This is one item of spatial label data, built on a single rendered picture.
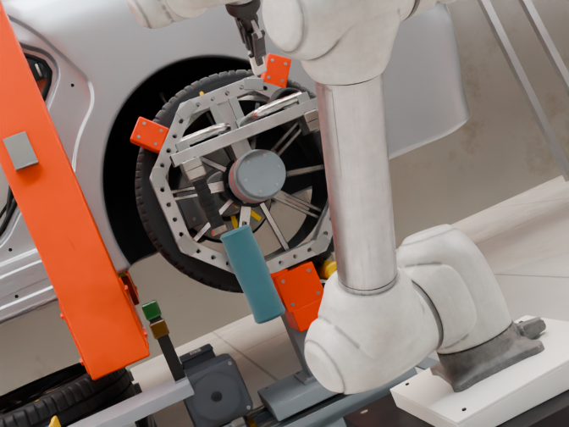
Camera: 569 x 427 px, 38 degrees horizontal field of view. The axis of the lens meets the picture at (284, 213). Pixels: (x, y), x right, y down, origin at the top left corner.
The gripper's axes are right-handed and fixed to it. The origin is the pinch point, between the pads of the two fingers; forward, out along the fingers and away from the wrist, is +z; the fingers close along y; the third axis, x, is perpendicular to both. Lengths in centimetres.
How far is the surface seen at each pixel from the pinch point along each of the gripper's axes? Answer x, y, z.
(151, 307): -48, 20, 39
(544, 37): 301, -224, 346
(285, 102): 7.4, -8.2, 26.5
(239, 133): -7.5, -6.6, 27.1
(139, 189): -36, -24, 48
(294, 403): -26, 38, 91
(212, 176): -12, -44, 84
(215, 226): -24.6, 10.1, 35.4
